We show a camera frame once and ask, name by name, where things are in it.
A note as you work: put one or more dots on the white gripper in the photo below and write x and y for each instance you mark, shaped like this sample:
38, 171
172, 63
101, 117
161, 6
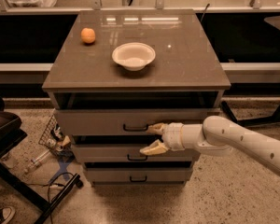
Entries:
173, 136

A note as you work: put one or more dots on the grey top drawer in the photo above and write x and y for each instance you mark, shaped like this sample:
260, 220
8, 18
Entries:
124, 121

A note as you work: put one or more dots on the grey drawer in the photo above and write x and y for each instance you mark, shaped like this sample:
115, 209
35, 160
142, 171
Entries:
124, 121
124, 148
148, 172

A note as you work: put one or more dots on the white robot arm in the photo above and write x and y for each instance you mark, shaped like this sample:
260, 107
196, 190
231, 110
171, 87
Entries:
216, 136

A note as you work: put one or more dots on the brown drawer cabinet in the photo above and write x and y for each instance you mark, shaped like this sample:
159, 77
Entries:
185, 74

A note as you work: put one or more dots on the grey bottom drawer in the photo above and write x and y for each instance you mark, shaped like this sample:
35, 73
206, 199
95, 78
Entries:
148, 172

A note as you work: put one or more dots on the grey middle drawer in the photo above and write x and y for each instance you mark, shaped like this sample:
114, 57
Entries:
124, 148

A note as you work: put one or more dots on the white paper bowl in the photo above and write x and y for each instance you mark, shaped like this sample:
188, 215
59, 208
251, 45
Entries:
133, 56

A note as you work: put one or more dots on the clear plastic bottle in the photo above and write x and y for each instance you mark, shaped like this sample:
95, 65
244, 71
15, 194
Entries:
37, 161

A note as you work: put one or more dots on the orange fruit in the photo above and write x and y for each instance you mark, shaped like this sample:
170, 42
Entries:
87, 35

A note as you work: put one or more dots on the black metal stand leg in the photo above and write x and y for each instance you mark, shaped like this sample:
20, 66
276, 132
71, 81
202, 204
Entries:
273, 118

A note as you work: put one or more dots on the dark chair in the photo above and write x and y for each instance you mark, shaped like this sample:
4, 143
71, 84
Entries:
10, 135

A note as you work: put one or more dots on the black white sneaker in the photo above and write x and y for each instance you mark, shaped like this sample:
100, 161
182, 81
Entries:
6, 214

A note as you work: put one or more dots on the wire mesh basket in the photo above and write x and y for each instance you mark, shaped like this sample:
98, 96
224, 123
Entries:
54, 139

